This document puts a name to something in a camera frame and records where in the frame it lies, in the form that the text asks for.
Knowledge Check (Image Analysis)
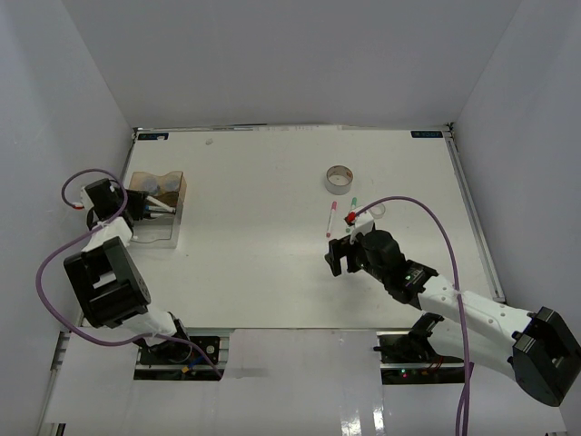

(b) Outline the blue capped white marker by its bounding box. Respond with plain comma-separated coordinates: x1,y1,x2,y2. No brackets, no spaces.
144,205,176,215

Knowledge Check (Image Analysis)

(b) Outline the clear jar of paper clips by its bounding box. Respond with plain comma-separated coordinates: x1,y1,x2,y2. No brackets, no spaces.
163,177,182,192

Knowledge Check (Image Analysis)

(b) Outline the pink capped white marker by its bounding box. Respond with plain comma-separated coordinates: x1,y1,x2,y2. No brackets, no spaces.
325,201,338,239

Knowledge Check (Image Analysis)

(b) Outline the green capped white marker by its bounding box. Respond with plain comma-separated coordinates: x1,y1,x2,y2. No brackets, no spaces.
346,197,358,234

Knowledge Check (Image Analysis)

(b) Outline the red capped white marker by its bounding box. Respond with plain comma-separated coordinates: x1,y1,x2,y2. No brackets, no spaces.
146,195,176,210

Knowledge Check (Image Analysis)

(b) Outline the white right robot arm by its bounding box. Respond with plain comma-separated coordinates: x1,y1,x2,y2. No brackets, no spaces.
325,230,580,407

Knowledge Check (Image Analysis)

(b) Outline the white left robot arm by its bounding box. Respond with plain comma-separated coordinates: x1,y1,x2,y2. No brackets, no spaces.
64,178,192,363

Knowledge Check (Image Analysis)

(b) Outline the clear brown organizer container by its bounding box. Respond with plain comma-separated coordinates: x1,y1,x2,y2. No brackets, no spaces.
127,171,187,249

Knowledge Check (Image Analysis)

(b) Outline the small clear tape roll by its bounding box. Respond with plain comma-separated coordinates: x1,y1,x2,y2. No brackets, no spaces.
369,203,386,220

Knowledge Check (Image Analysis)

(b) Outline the large white tape roll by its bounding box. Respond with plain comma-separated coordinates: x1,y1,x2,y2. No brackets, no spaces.
324,165,354,195

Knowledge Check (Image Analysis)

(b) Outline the black label left corner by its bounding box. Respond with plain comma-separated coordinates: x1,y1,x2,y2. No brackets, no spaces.
137,133,169,141

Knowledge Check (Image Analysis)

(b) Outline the black label corner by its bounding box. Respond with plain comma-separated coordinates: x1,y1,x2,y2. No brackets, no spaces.
410,130,443,139
137,133,169,141

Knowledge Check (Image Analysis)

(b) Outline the black label right corner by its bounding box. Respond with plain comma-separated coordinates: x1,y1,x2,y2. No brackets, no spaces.
410,130,443,139

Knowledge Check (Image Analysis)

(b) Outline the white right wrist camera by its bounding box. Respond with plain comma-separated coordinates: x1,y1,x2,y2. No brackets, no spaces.
345,211,375,244

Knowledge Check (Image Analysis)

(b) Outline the aluminium rail right edge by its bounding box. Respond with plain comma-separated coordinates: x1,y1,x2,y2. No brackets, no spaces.
443,123,506,302

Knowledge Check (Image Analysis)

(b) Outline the aluminium rail edge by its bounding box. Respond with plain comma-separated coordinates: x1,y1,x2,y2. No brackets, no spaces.
50,332,71,375
443,123,506,302

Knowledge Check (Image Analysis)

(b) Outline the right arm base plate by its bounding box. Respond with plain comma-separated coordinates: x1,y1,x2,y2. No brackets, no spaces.
373,331,465,386

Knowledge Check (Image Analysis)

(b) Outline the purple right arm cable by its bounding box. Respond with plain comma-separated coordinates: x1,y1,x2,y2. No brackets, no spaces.
351,195,476,436

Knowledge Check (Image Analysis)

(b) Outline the aluminium rail left edge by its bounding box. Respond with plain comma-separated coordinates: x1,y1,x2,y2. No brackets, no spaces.
50,332,71,375

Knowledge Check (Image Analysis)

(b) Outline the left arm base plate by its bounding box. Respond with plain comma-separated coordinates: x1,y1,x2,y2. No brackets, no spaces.
133,334,228,382

